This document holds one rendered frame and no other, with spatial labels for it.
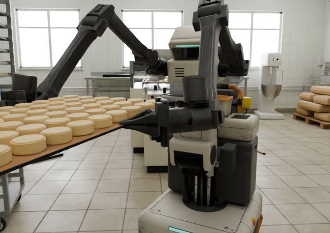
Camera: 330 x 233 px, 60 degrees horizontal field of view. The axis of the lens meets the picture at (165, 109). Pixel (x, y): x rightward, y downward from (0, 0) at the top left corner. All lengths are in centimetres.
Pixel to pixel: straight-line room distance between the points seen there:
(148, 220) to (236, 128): 73
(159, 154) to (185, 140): 151
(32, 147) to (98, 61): 629
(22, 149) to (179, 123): 31
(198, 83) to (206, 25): 30
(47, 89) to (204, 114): 61
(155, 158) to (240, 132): 148
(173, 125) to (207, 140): 88
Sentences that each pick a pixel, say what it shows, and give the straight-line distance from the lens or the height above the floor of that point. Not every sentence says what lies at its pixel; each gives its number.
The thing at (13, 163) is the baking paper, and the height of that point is 99.
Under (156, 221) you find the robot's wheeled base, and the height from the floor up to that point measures 26.
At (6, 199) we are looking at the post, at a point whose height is 23.
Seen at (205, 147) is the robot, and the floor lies 72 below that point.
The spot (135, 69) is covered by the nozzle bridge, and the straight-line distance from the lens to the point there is 364.
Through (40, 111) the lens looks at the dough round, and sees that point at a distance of 73.
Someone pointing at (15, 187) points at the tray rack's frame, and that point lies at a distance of 269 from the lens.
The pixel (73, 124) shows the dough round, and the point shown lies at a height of 102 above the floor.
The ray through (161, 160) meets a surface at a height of 14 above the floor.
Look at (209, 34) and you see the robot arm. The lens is 87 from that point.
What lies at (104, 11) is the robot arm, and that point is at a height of 133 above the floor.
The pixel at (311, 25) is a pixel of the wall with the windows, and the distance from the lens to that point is 770.
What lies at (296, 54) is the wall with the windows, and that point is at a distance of 751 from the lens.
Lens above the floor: 112
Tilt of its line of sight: 9 degrees down
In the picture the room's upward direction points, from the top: straight up
